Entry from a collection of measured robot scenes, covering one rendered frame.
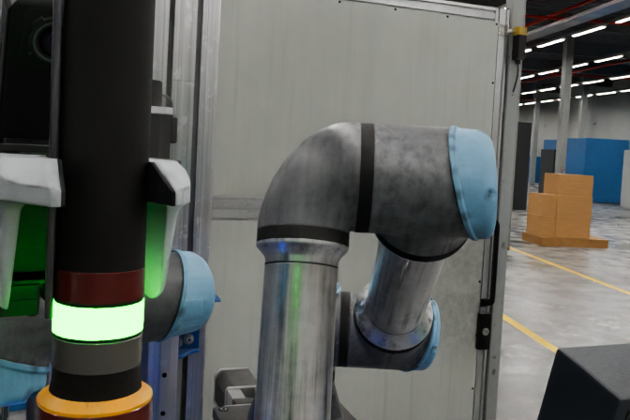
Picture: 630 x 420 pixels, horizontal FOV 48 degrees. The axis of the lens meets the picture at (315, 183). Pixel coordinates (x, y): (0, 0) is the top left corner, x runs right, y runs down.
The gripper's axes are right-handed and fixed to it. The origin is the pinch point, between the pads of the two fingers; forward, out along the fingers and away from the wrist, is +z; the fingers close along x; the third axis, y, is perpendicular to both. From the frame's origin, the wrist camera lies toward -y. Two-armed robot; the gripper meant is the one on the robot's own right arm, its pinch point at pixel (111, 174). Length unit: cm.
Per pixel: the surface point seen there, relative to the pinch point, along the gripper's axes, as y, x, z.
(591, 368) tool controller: 22, -63, -26
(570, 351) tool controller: 21, -64, -29
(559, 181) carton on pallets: 30, -978, -773
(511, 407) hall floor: 145, -313, -259
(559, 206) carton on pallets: 73, -980, -771
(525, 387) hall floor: 145, -349, -280
